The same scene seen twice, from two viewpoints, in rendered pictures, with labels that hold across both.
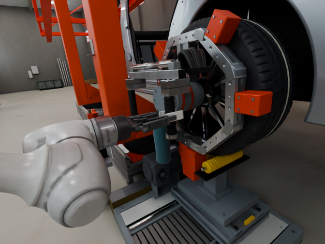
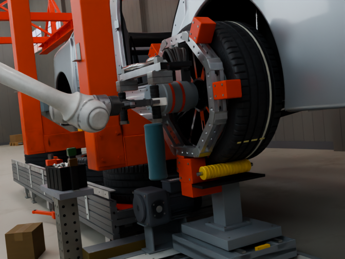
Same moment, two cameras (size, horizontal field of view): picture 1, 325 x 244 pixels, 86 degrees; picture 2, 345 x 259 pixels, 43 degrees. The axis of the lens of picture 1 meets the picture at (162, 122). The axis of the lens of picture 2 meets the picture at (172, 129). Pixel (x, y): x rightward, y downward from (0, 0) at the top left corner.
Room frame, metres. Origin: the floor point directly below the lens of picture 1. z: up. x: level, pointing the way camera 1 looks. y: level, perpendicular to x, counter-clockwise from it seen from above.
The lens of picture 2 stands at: (-1.14, -0.13, 0.79)
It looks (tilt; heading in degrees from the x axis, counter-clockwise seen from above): 2 degrees down; 2
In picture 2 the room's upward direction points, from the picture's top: 6 degrees counter-clockwise
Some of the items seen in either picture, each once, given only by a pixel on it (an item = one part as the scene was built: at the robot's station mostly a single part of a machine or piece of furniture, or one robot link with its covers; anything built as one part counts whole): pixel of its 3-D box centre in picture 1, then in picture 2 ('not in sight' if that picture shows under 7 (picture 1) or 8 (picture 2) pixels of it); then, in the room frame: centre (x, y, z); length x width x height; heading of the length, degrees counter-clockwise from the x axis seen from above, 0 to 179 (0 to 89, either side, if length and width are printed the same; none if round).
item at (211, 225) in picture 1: (214, 200); (230, 244); (0.93, -0.30, 0.13); 0.50 x 0.36 x 0.10; 30
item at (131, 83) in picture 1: (135, 83); (127, 85); (0.89, 0.11, 0.93); 0.09 x 0.05 x 0.05; 120
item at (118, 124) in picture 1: (128, 126); (119, 105); (0.51, 0.10, 0.83); 0.09 x 0.08 x 0.07; 120
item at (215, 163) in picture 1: (223, 159); (225, 169); (0.80, -0.29, 0.51); 0.29 x 0.06 x 0.06; 120
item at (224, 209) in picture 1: (214, 175); (226, 204); (0.93, -0.30, 0.32); 0.40 x 0.30 x 0.28; 30
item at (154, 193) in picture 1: (172, 169); (175, 213); (1.15, -0.04, 0.26); 0.42 x 0.18 x 0.35; 120
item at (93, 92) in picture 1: (102, 90); (69, 130); (3.02, 0.97, 0.69); 0.52 x 0.17 x 0.35; 120
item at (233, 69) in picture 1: (190, 94); (185, 95); (0.85, -0.15, 0.85); 0.54 x 0.07 x 0.54; 30
